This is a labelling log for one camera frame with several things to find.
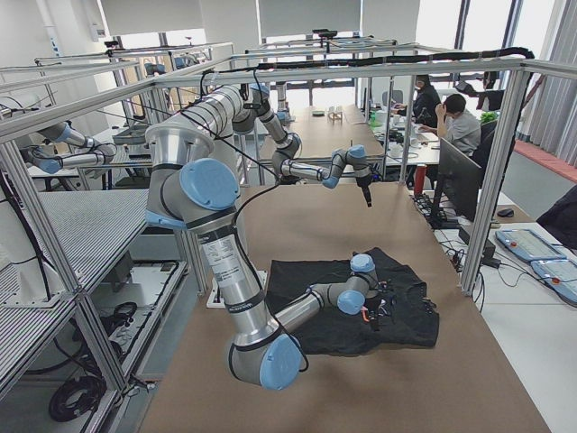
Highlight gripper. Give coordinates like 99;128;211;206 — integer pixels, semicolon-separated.
355;174;372;207
362;294;382;332

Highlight black printed t-shirt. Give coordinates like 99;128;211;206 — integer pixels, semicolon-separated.
267;247;439;355

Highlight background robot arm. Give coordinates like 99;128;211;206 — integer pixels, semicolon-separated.
24;122;116;174

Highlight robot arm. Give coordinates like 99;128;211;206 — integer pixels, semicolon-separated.
252;102;381;207
145;83;379;390

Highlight person in black clothes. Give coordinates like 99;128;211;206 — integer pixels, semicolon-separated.
412;75;441;133

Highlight red bottle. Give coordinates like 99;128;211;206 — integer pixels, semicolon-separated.
413;164;427;196

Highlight black Huawei monitor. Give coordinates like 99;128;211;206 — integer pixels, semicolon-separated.
429;138;482;229

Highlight man in beige sweater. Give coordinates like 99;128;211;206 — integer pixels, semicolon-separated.
422;94;481;156

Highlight black computer mouse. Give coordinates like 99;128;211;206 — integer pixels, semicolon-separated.
497;207;515;218

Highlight teach pendant with red button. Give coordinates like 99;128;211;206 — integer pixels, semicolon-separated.
495;229;567;263

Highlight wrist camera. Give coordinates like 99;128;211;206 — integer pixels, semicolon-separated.
369;164;382;182
378;281;398;318

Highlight aluminium frame post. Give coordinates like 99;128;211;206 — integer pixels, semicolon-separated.
461;69;531;297

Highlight black overhead cable bundle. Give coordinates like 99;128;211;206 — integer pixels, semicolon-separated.
200;45;536;76

